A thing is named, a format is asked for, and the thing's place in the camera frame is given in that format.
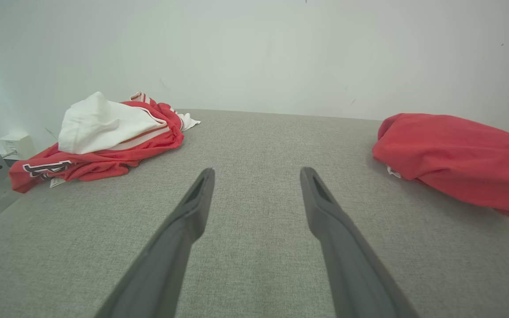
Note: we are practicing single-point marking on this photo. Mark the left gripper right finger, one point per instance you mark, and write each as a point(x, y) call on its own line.
point(356, 274)

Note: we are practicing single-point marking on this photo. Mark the white wall box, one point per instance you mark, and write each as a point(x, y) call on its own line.
point(18, 145)

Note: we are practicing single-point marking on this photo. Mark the red and white t-shirt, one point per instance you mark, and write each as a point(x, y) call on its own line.
point(104, 163)

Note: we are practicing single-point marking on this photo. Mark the red Bulls 23 shorts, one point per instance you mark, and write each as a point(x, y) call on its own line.
point(457, 159)

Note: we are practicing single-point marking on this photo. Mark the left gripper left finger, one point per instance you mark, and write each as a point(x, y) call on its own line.
point(166, 274)

